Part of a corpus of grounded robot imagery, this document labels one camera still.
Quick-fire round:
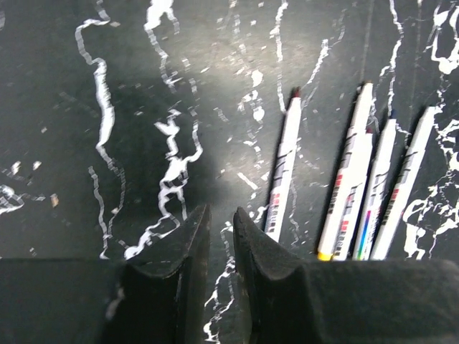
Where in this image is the white pen yellow end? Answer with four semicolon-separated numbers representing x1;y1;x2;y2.
318;82;374;262

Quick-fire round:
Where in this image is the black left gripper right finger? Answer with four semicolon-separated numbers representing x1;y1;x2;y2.
233;207;323;343

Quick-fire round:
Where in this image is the white pen blue tip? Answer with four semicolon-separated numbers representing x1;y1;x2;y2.
352;110;397;260

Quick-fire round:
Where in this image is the white pen magenta end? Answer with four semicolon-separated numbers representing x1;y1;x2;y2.
333;131;374;261

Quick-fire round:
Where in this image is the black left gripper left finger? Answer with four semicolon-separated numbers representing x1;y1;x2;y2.
102;205;211;343

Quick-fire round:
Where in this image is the white pen red tip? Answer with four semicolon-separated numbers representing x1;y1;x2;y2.
264;87;301;242

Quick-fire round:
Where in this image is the white pen green end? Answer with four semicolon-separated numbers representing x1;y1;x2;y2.
370;106;439;260

